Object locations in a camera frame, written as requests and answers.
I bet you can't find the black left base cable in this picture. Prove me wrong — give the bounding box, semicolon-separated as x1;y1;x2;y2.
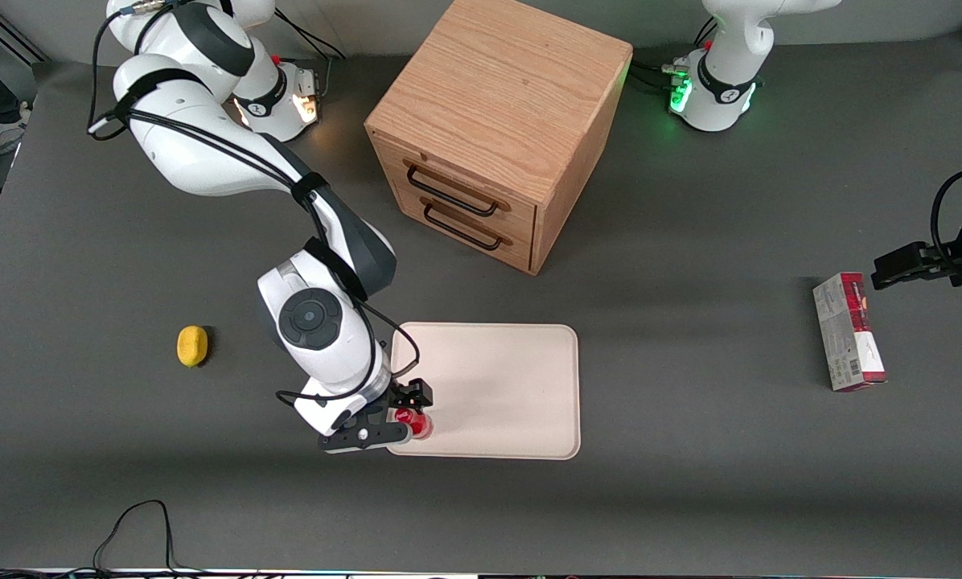
632;60;691;96

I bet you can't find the wooden drawer front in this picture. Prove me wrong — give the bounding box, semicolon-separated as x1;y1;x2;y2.
384;153;538;236
397;189;537;271

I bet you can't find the white rectangular tray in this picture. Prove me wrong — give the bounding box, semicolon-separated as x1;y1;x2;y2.
386;322;581;461

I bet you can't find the white sneaker shoe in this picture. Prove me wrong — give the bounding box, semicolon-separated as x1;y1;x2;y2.
0;103;31;155

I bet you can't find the wooden drawer cabinet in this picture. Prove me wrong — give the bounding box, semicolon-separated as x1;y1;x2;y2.
364;0;633;276

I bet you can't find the black drawer handle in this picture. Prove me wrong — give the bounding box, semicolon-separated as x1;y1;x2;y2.
405;161;500;218
423;203;504;252

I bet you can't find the black right base cable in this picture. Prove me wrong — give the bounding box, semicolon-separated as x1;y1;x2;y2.
274;8;347;62

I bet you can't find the red coke bottle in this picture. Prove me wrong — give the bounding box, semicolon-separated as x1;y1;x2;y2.
393;407;434;441

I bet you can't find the black base cable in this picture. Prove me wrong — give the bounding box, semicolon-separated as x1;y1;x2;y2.
274;8;347;62
632;60;691;96

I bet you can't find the aluminium frame profile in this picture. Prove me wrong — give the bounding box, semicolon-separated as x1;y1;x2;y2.
0;0;47;65

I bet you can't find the red and white carton box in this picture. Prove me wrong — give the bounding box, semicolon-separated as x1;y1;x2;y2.
812;272;887;393

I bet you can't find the black loose table cable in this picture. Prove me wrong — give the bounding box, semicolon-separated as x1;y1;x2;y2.
0;499;208;579

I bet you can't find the yellow lemon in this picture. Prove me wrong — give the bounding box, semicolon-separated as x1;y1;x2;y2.
177;325;208;369

